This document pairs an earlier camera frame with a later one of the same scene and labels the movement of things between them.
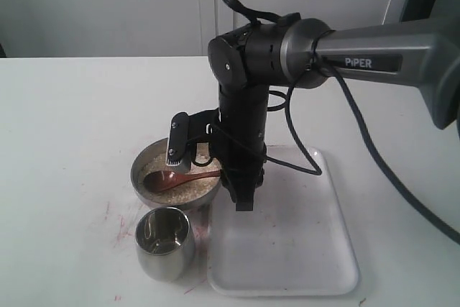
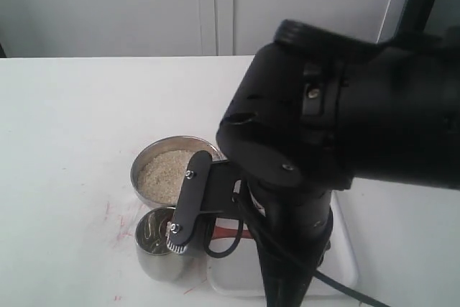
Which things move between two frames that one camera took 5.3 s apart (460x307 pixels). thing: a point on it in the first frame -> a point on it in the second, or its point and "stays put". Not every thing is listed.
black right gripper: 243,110 -> 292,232
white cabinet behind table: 173,9 stays put
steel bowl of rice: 184,194 stays put
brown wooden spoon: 167,180 -> 226,232
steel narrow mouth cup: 165,244 stays put
